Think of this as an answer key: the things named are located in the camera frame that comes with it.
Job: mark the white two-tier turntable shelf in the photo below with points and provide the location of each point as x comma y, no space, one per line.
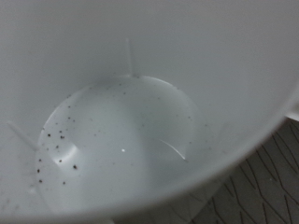
264,186

